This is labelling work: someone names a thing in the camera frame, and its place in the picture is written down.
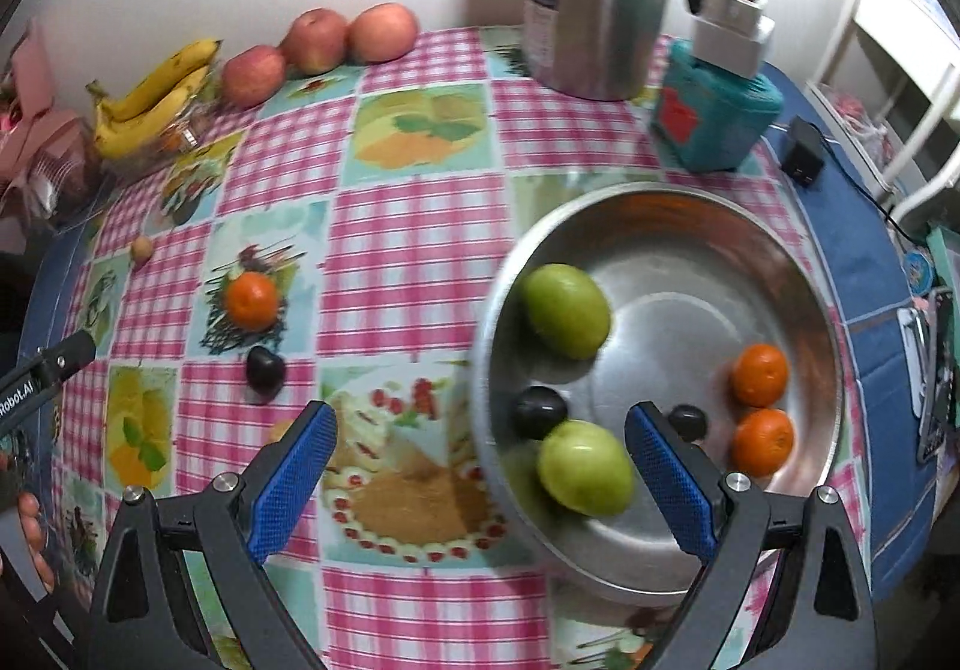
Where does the stainless steel bowl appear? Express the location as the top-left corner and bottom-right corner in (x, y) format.
(471, 182), (847, 607)

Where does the yellow banana bunch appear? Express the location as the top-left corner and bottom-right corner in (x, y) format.
(86, 38), (224, 161)

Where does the green white box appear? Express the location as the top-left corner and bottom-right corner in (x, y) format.
(926, 224), (960, 296)

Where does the black cable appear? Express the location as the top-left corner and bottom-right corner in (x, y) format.
(821, 137), (923, 244)

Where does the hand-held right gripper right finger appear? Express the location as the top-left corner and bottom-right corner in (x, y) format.
(625, 402), (878, 670)

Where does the silver clip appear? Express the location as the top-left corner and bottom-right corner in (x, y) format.
(898, 306), (927, 416)

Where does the round green jujube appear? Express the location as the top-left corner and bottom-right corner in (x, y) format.
(536, 419), (637, 517)

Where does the orange mandarin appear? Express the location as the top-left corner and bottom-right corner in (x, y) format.
(225, 271), (281, 332)
(731, 344), (791, 408)
(731, 407), (796, 477)

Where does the blue cloth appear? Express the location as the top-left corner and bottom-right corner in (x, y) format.
(757, 62), (938, 603)

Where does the oval green jujube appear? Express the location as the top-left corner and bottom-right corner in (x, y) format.
(521, 263), (612, 362)

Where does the person's left hand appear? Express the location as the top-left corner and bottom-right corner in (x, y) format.
(16, 494), (57, 588)

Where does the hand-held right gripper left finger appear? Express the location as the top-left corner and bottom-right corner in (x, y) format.
(88, 400), (340, 670)

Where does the small round blue badge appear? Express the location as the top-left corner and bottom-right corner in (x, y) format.
(902, 248), (935, 292)

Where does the white wooden rack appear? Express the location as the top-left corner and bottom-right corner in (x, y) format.
(806, 0), (960, 229)

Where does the dark purple plum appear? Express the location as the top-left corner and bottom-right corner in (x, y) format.
(667, 404), (708, 444)
(246, 344), (287, 395)
(512, 385), (569, 441)

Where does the clear glass dish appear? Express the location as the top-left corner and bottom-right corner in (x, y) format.
(105, 77), (226, 180)

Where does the pink plastic bag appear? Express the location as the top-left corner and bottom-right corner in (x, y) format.
(825, 89), (901, 169)

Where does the teal box device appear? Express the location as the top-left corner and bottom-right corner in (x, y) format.
(649, 38), (783, 174)

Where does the black power adapter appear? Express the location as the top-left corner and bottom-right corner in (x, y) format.
(780, 117), (826, 191)

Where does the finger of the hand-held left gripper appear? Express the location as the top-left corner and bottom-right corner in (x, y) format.
(34, 331), (98, 386)

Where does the red apple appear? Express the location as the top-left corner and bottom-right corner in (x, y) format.
(279, 8), (350, 76)
(346, 2), (419, 65)
(220, 44), (288, 110)

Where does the pink checked tablecloth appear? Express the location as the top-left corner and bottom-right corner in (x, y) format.
(56, 25), (871, 670)

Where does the red patterned bag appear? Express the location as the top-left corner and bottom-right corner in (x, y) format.
(0, 17), (102, 251)

